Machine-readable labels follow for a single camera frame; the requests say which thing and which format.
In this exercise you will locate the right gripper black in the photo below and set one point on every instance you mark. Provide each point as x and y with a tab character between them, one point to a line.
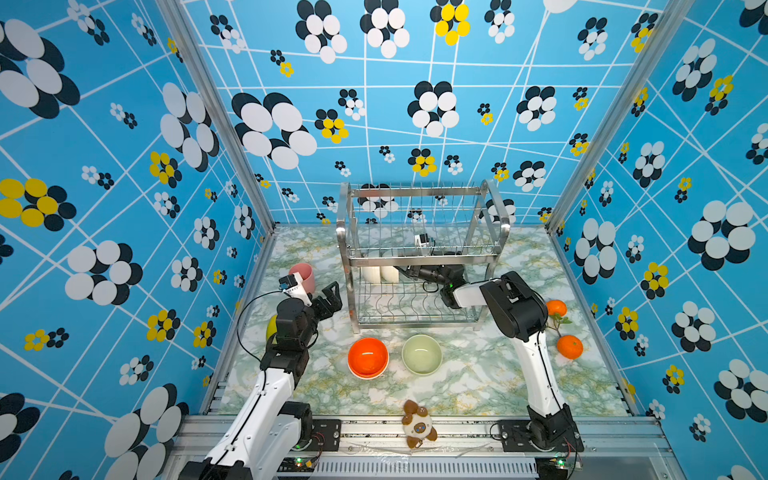
410	274

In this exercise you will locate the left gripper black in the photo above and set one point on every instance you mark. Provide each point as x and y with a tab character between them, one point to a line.
334	305

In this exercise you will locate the cream bowl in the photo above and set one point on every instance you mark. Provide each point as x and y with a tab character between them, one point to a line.
371	274
389	274

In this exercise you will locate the light green bowl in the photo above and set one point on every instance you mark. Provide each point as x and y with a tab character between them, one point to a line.
422	355

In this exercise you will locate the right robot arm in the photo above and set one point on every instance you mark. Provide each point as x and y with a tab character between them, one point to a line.
520	314

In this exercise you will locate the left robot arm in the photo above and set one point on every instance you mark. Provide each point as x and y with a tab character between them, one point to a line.
270	423

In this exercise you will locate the steel two-tier dish rack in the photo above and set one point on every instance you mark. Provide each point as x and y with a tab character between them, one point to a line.
376	224

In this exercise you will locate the pink cup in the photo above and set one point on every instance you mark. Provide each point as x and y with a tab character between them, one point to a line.
306	272

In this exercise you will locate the yellow green fruit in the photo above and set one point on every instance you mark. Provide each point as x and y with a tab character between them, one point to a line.
271	329

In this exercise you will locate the orange bowl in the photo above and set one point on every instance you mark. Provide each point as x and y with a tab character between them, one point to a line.
368	358

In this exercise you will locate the mandarin orange far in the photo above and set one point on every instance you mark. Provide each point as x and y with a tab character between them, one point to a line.
556	308

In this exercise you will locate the mandarin orange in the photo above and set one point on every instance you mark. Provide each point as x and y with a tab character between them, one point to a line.
570	347
556	308

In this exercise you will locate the brown white plush toy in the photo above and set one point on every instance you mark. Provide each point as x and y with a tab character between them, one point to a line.
417	425

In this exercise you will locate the green leaf sprig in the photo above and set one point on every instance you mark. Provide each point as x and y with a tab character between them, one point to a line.
556	322

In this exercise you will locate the mandarin orange near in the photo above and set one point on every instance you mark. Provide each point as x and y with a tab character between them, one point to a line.
570	347

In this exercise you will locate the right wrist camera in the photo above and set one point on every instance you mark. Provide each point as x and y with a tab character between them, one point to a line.
423	240

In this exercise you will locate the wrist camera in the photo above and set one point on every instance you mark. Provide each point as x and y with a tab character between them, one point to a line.
423	240
292	286

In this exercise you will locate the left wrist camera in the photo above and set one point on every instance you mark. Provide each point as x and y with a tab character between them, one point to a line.
292	286

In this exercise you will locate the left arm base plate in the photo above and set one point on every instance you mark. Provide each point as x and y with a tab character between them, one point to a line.
325	435

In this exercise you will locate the aluminium front rail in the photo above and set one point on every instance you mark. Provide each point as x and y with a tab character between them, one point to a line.
376	447

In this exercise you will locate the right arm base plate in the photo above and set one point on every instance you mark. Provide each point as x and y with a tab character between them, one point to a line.
533	437

